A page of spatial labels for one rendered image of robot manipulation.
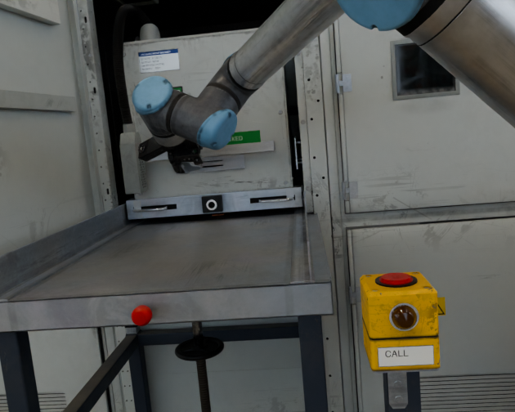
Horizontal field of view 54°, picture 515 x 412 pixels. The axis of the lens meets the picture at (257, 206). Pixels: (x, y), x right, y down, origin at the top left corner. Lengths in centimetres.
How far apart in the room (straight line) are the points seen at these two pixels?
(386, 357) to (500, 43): 38
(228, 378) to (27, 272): 80
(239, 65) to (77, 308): 56
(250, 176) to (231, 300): 74
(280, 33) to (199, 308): 50
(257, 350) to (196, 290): 79
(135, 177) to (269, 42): 67
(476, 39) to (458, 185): 93
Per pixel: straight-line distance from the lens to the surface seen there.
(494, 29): 65
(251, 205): 154
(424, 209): 155
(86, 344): 174
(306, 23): 92
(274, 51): 99
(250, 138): 153
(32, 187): 137
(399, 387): 68
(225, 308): 86
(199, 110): 107
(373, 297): 61
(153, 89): 112
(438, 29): 64
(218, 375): 168
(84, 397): 131
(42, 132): 143
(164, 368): 171
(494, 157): 156
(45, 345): 179
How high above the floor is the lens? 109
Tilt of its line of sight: 8 degrees down
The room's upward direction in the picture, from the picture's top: 5 degrees counter-clockwise
